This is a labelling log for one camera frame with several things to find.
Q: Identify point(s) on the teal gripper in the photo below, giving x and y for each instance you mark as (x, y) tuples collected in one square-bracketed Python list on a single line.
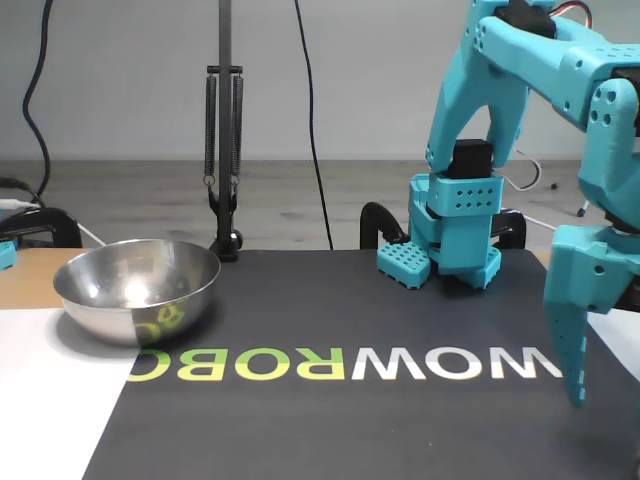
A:
[(575, 272)]

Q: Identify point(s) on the teal robot base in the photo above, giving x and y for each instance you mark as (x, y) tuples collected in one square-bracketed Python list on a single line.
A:
[(460, 240)]

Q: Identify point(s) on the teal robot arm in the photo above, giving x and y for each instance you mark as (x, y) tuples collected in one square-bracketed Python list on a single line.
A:
[(450, 100)]

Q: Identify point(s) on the metal bowl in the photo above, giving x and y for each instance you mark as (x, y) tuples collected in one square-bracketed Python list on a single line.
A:
[(100, 280)]

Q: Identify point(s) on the white paper sheet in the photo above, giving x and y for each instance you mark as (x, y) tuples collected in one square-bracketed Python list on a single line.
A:
[(50, 400), (620, 350)]

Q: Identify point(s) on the black table clamp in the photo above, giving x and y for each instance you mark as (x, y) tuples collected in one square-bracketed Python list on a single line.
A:
[(372, 220), (515, 235), (50, 217)]

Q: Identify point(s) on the black mat with WOWROBO print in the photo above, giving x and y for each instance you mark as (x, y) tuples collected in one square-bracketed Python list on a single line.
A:
[(350, 310)]

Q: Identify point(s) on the small teal printed part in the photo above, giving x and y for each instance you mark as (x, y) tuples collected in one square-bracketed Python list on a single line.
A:
[(7, 255)]

